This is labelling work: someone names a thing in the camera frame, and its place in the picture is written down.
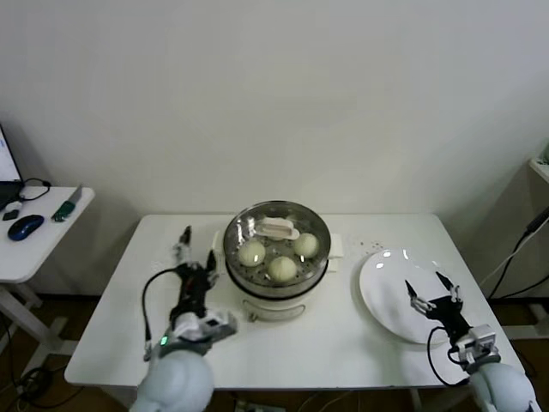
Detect white wall cable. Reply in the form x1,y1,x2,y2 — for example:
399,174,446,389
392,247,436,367
478,248,522,288

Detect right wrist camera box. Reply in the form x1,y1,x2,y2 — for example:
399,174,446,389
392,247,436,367
456,324,501,366

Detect blue computer mouse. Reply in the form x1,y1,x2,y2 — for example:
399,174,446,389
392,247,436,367
7,214,45,241

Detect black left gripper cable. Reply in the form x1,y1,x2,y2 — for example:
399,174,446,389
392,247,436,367
142,265,184,361

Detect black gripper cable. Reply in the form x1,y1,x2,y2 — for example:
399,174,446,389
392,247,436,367
142,265,184,361
426,325,471,385

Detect white table leg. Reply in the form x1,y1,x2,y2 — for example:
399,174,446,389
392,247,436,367
409,389,430,412

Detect white round plate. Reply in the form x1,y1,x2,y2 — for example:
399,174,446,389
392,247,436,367
358,247,467,344

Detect black coiled floor cable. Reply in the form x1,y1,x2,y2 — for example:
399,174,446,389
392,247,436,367
15,364,52,398

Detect stainless steel steamer basket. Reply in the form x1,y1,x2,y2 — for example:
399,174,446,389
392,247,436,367
211,199,347,297

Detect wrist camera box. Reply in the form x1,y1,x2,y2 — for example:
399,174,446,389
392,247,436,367
196,311,239,342
456,324,501,366

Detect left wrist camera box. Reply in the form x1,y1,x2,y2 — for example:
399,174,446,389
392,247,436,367
196,311,239,342

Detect black cable with plug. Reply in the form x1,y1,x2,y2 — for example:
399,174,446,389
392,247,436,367
488,212,549,300

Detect round glass pot lid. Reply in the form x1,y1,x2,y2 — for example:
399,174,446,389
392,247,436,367
223,200,334,288

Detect black laptop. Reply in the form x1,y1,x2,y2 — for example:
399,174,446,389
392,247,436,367
0,124,25,211

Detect black looped desk cable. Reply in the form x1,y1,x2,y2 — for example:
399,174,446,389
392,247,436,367
16,178,51,203

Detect white side table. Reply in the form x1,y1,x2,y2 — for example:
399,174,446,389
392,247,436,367
0,185,95,357

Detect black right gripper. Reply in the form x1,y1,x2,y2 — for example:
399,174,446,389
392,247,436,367
405,270,473,340

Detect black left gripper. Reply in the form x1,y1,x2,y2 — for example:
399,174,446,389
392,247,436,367
172,226,220,318

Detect green grey hand tool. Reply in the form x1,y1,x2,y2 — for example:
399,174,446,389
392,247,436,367
51,184,83,223

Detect white steamed baozi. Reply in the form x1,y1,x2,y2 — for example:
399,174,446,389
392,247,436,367
238,239,266,267
293,233,320,258
268,256,299,283

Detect white power strip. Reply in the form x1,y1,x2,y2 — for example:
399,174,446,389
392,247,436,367
233,397,275,412

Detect white floor stand foot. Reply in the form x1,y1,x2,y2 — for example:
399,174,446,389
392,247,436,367
500,302,549,340

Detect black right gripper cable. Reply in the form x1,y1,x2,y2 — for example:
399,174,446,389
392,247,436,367
426,325,471,385

